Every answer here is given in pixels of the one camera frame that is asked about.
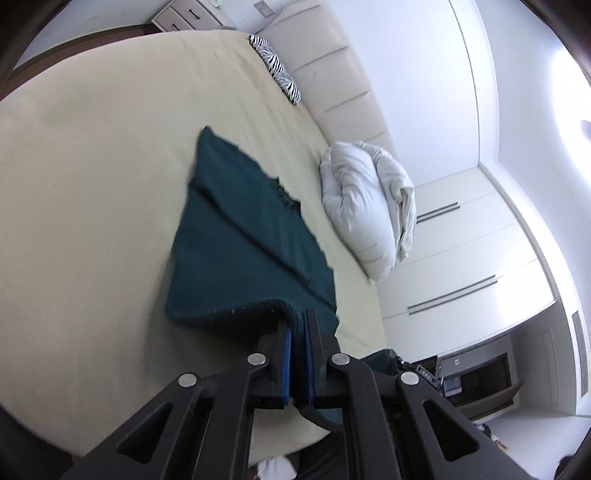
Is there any black monitor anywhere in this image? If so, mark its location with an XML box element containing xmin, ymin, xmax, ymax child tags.
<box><xmin>455</xmin><ymin>353</ymin><xmax>513</xmax><ymax>398</ymax></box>

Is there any white wardrobe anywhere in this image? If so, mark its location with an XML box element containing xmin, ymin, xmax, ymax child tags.
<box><xmin>376</xmin><ymin>166</ymin><xmax>557</xmax><ymax>365</ymax></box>

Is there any white nightstand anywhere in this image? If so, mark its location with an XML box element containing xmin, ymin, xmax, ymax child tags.
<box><xmin>151</xmin><ymin>0</ymin><xmax>232</xmax><ymax>33</ymax></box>

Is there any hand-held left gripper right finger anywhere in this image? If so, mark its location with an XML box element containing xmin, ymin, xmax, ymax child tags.
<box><xmin>295</xmin><ymin>309</ymin><xmax>522</xmax><ymax>480</ymax></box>

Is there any white cloth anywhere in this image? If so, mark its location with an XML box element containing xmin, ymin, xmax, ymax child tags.
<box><xmin>256</xmin><ymin>455</ymin><xmax>298</xmax><ymax>480</ymax></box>

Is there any dark green sweater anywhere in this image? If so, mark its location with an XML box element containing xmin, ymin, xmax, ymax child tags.
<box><xmin>165</xmin><ymin>127</ymin><xmax>345</xmax><ymax>428</ymax></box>

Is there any cream padded headboard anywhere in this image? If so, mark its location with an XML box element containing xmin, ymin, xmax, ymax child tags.
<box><xmin>256</xmin><ymin>0</ymin><xmax>398</xmax><ymax>160</ymax></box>

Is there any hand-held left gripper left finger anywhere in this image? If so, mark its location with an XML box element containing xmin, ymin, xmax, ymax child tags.
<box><xmin>60</xmin><ymin>318</ymin><xmax>296</xmax><ymax>480</ymax></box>

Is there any zebra print pillow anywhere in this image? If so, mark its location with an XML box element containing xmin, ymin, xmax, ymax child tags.
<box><xmin>248</xmin><ymin>34</ymin><xmax>302</xmax><ymax>106</ymax></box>

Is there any wooden desk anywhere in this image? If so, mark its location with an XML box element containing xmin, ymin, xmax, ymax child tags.
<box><xmin>457</xmin><ymin>383</ymin><xmax>525</xmax><ymax>421</ymax></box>

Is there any bed with beige sheet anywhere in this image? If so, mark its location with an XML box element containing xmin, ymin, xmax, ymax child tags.
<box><xmin>0</xmin><ymin>28</ymin><xmax>389</xmax><ymax>457</ymax></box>

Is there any white folded duvet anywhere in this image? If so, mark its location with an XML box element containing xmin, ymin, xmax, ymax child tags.
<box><xmin>320</xmin><ymin>141</ymin><xmax>416</xmax><ymax>281</ymax></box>

